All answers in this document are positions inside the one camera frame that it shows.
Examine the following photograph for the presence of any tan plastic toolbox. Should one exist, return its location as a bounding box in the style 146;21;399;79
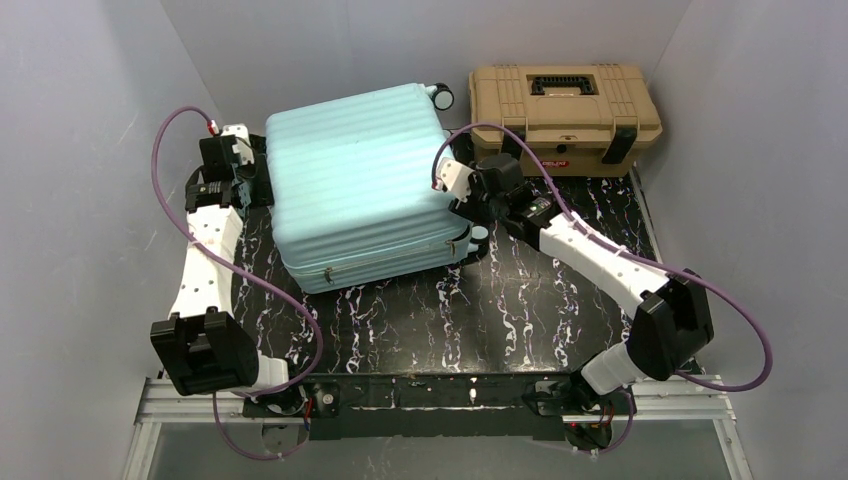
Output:
468;64;663;177

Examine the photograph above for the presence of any light blue suitcase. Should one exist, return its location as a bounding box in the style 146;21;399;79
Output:
265;83;471;294

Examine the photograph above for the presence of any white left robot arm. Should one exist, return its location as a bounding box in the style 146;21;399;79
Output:
150;124;289;396

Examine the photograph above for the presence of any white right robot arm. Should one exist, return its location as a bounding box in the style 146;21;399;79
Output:
435;154;714;400

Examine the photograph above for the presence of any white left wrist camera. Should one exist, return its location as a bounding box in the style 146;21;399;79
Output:
207;121;255;165

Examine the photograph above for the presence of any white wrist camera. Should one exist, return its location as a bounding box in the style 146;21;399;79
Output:
207;121;255;165
434;157;474;203

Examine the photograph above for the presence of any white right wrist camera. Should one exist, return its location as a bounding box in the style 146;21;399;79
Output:
434;157;474;203

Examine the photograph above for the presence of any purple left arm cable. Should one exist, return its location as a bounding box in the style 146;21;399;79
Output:
150;105;326;462

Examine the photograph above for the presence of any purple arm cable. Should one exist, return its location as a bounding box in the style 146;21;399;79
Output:
430;122;774;458
150;105;326;462

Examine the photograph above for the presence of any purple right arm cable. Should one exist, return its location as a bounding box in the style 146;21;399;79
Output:
430;122;774;458

